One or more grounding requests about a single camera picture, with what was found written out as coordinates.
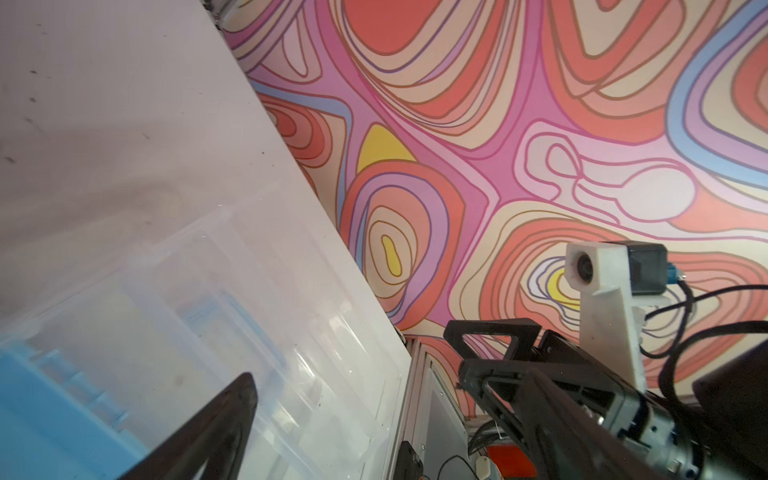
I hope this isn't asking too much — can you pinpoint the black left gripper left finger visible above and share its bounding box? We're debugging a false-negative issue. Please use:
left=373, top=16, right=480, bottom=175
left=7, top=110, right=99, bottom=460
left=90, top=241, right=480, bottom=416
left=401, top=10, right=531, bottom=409
left=122, top=372, right=258, bottom=479

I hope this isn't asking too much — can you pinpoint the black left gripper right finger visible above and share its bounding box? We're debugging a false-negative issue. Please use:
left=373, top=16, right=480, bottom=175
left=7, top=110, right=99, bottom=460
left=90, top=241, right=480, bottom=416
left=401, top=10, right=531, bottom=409
left=515, top=369, right=661, bottom=480

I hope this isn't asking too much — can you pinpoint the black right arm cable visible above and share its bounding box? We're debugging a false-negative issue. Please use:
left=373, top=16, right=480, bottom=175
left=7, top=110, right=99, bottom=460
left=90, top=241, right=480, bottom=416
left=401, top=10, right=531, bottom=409
left=638, top=278, right=768, bottom=409

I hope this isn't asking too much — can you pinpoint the blue plastic tool box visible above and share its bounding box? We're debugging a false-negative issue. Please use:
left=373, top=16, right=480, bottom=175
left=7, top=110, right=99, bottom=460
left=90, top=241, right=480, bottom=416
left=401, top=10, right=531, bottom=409
left=1, top=204, right=409, bottom=479

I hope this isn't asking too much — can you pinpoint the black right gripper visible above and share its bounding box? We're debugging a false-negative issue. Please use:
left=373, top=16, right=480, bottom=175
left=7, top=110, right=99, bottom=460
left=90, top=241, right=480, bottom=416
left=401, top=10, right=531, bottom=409
left=443, top=318, right=720, bottom=479

